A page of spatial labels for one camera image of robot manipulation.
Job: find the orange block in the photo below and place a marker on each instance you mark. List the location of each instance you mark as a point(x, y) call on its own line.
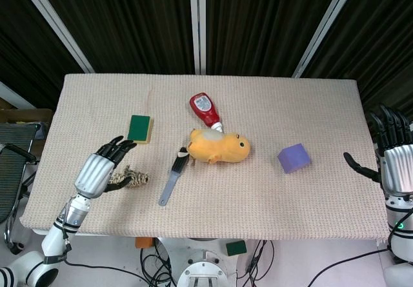
point(143, 242)

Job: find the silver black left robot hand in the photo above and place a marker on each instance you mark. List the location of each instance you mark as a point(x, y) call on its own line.
point(93, 174)

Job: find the green yellow sponge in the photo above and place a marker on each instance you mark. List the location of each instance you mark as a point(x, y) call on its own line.
point(138, 128)

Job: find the purple foam cube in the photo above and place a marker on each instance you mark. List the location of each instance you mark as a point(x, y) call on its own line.
point(293, 159)

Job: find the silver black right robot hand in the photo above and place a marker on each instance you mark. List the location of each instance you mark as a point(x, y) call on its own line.
point(398, 167)

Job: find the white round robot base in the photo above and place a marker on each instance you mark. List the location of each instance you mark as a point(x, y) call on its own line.
point(203, 271)

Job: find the white metal frame post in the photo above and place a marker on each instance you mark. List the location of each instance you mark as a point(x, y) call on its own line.
point(197, 25)
point(55, 25)
point(326, 29)

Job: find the grey brush black bristles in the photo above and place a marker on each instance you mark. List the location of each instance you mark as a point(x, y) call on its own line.
point(179, 164)

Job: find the beige waffle weave tablecloth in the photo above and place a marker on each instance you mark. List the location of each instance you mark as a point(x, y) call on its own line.
point(258, 203)

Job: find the red ketchup squeeze bottle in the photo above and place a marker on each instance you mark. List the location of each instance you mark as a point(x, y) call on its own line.
point(205, 108)

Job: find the black mesh office chair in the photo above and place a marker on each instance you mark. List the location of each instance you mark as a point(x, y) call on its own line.
point(13, 171)

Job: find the black pleated curtain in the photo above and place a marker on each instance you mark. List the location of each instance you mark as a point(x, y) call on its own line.
point(135, 22)

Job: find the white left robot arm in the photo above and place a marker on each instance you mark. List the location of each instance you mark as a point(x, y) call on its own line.
point(53, 240)

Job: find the brown cardboard box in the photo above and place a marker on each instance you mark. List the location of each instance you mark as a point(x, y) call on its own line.
point(26, 114)

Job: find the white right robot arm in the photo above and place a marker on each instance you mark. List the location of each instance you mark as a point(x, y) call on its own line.
point(400, 245)

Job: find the woven straw bundle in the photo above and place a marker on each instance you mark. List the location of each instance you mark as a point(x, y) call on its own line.
point(137, 179)

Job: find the yellow plush toy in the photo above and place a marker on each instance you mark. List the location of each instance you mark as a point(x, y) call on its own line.
point(222, 150)

